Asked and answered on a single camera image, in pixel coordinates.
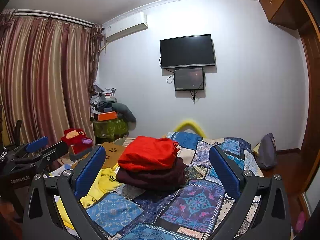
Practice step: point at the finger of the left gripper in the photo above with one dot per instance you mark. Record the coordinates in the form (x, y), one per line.
(43, 141)

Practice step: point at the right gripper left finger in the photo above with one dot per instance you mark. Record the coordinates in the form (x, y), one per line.
(42, 219)

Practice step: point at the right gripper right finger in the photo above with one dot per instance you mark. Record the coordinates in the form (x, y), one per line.
(272, 217)

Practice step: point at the red zip jacket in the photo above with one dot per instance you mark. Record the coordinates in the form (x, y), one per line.
(148, 154)

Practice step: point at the pink croc shoe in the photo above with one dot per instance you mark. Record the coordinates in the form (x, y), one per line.
(300, 222)

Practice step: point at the red plush toy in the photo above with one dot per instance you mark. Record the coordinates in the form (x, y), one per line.
(77, 139)

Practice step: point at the grey backpack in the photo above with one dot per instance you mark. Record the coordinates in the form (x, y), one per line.
(267, 153)

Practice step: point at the bamboo lap desk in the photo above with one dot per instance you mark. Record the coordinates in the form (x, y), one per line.
(112, 154)

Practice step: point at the pile of clutter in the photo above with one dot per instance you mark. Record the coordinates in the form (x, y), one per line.
(101, 101)

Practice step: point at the yellow printed t-shirt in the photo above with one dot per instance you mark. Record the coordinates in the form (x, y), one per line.
(105, 182)

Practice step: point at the orange box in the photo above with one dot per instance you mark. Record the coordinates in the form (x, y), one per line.
(107, 116)

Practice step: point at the blue patchwork quilt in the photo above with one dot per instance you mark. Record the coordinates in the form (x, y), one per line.
(191, 212)

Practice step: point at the striped brown curtain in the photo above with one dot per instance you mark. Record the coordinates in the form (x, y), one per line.
(48, 68)

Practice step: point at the green storage box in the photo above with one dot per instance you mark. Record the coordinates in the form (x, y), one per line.
(111, 129)

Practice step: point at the yellow curved tube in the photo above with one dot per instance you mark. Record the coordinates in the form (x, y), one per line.
(191, 125)

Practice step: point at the folded maroon garment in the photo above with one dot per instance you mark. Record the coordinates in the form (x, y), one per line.
(158, 180)

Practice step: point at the white air conditioner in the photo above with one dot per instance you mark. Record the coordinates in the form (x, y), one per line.
(124, 26)

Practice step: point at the small wall monitor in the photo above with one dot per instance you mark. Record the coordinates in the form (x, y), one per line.
(187, 79)

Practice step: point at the large wall television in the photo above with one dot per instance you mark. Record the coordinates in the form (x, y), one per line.
(187, 51)

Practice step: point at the wooden wardrobe frame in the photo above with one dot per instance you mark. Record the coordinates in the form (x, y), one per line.
(299, 146)

